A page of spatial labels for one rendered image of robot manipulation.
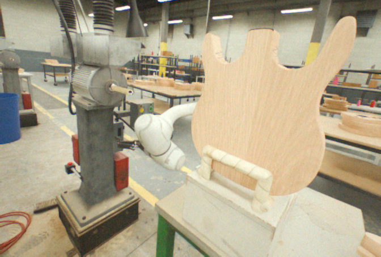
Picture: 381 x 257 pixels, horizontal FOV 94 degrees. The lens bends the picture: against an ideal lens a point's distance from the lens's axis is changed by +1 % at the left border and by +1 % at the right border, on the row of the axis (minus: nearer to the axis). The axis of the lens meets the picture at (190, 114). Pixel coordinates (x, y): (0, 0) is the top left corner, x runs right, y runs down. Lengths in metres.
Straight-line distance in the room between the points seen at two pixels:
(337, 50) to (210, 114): 0.31
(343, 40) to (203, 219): 0.55
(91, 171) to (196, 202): 1.12
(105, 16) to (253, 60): 0.84
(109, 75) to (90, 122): 0.38
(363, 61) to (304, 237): 11.08
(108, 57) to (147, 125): 0.42
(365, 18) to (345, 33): 10.89
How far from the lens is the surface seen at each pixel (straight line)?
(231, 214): 0.55
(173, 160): 0.77
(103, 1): 1.14
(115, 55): 0.96
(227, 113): 0.50
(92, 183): 1.67
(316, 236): 0.83
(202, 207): 0.61
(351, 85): 4.16
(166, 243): 0.84
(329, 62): 0.43
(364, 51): 11.68
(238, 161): 0.49
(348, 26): 0.44
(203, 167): 0.55
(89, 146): 1.51
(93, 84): 1.24
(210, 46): 0.53
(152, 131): 0.67
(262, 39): 0.47
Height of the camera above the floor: 1.43
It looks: 15 degrees down
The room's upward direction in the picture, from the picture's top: 6 degrees clockwise
